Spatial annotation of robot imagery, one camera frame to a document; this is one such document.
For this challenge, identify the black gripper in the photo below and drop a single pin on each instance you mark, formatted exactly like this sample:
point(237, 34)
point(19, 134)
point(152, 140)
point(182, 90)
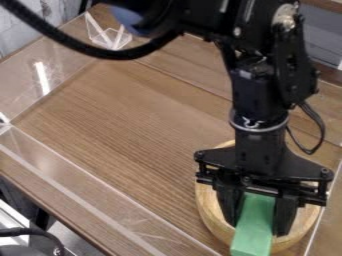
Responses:
point(259, 165)

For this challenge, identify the green rectangular block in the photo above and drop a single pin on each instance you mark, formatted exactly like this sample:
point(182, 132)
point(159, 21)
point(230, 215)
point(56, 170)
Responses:
point(253, 236)

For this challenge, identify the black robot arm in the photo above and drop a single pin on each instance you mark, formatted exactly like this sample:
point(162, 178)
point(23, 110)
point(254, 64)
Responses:
point(258, 34)

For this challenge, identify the brown wooden bowl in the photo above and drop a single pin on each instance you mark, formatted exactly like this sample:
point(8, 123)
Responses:
point(223, 231)

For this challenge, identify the clear acrylic tray wall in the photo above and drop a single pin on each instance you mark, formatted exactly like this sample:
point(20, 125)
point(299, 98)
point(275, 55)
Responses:
point(114, 175)

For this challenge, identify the black clamp with cable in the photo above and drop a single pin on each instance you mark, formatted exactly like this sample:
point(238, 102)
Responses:
point(19, 248)

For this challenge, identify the clear acrylic corner bracket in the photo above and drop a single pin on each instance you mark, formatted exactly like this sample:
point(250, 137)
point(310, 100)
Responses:
point(112, 39)

